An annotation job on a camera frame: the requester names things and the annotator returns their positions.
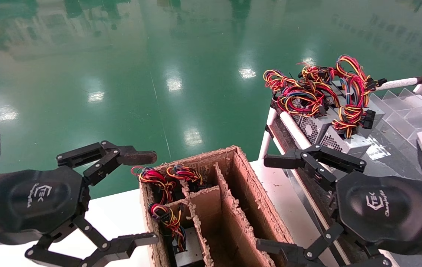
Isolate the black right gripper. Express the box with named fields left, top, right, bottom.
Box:
left=256, top=144, right=422, bottom=267

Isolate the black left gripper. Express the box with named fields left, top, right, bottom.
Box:
left=0, top=140, right=159, bottom=267

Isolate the grey power supply with wires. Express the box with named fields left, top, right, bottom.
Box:
left=147, top=202, right=207, bottom=267
left=262, top=65, right=342, bottom=146
left=317, top=55, right=387, bottom=161
left=166, top=163, right=212, bottom=193
left=131, top=166, right=177, bottom=205

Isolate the brown cardboard divider box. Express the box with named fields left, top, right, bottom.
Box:
left=139, top=145, right=297, bottom=267

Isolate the clear acrylic divider tray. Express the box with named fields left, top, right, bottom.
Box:
left=359, top=87, right=422, bottom=178

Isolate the white pipe cart frame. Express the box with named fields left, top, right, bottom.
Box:
left=257, top=73, right=422, bottom=267

